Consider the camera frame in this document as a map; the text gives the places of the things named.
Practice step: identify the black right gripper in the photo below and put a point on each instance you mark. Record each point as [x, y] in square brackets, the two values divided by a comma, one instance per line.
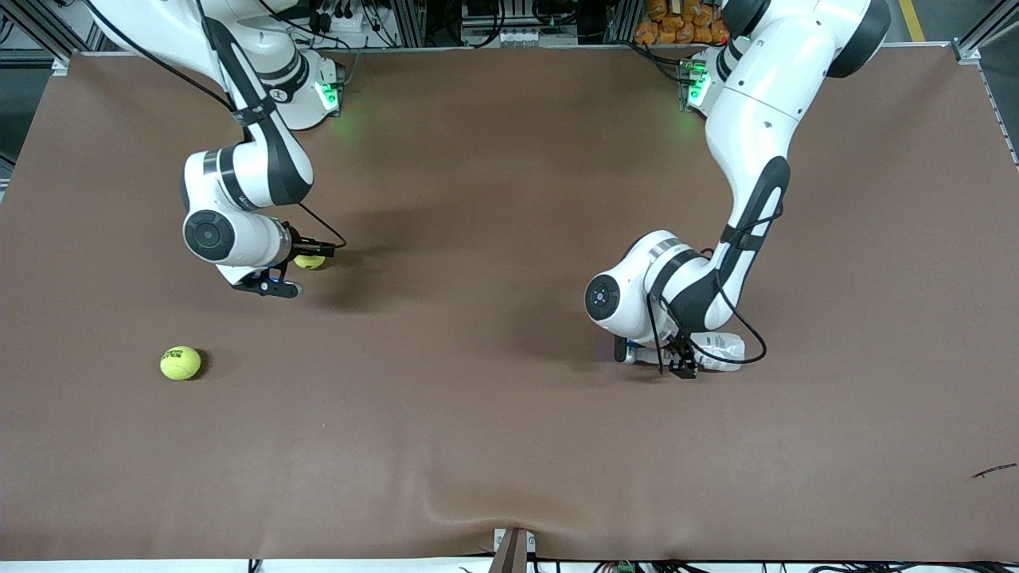
[298, 242]

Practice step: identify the yellow tennis ball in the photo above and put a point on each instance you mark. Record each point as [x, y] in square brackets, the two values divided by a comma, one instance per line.
[309, 263]
[181, 363]

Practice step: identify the white paper cup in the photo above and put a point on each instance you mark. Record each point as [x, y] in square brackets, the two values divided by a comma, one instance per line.
[720, 350]

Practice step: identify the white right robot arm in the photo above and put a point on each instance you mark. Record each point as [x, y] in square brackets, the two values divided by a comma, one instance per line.
[255, 171]

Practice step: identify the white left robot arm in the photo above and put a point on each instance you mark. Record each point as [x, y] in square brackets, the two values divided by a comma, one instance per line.
[748, 119]

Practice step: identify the brown table mat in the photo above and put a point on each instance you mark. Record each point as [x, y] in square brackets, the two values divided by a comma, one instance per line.
[478, 438]

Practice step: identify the white power strip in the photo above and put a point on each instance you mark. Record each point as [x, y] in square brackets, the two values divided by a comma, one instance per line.
[354, 22]

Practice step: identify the small black scrap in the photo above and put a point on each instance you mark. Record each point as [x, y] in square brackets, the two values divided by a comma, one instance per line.
[995, 469]

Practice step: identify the orange background items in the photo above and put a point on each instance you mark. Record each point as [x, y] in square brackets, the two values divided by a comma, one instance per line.
[677, 22]

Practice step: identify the aluminium frame posts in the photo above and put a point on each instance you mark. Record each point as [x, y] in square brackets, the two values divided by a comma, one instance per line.
[410, 24]

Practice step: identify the metal table edge bracket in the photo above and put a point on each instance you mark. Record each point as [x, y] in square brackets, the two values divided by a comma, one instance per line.
[509, 549]

